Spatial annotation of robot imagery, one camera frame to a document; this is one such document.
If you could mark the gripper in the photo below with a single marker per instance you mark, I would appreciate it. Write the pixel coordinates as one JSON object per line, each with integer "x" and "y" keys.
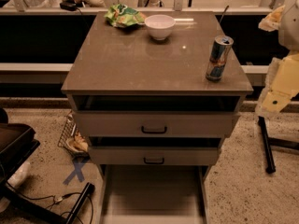
{"x": 290, "y": 28}

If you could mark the redbull can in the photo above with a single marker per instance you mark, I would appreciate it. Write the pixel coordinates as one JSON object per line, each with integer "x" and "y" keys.
{"x": 218, "y": 57}

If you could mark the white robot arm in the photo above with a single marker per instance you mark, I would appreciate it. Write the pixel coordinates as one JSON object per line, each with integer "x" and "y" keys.
{"x": 285, "y": 19}

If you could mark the brown drawer cabinet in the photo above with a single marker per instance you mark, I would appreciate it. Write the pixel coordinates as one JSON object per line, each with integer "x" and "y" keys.
{"x": 121, "y": 71}

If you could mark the bottom drawer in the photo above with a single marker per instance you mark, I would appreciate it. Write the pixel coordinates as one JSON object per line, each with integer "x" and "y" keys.
{"x": 134, "y": 194}

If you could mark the drawer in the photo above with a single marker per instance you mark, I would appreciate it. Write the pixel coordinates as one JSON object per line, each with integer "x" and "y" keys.
{"x": 134, "y": 194}
{"x": 104, "y": 124}
{"x": 154, "y": 155}

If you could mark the middle drawer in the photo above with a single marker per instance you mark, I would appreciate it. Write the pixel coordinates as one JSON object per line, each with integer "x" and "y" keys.
{"x": 154, "y": 155}

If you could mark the top drawer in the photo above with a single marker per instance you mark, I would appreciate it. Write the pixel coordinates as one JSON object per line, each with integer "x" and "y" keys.
{"x": 104, "y": 124}

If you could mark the black stand leg right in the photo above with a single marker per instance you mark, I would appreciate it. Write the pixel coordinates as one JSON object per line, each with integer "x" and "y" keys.
{"x": 270, "y": 141}

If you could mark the black stand leg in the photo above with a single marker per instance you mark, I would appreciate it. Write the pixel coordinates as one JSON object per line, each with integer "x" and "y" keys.
{"x": 270, "y": 141}
{"x": 21, "y": 202}

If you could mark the white bowl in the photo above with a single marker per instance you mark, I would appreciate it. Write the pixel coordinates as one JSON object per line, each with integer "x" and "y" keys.
{"x": 160, "y": 26}

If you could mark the green chip bag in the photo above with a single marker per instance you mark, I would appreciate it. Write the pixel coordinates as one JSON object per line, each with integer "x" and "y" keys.
{"x": 122, "y": 16}

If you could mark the blue tape cross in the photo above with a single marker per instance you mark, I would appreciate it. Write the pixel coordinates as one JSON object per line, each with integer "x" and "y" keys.
{"x": 78, "y": 164}

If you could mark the black power adapter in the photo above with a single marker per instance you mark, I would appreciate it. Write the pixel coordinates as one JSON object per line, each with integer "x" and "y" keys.
{"x": 68, "y": 6}

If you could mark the black chair left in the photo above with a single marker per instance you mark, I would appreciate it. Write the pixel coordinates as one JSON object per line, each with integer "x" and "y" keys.
{"x": 17, "y": 143}

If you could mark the white shoe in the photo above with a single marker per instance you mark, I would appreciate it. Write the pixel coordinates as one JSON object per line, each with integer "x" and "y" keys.
{"x": 15, "y": 181}

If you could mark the black stand leg left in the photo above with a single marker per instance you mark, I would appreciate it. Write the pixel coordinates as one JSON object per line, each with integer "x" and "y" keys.
{"x": 21, "y": 202}

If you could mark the wire basket with items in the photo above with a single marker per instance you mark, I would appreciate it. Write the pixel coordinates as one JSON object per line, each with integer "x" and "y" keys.
{"x": 71, "y": 139}

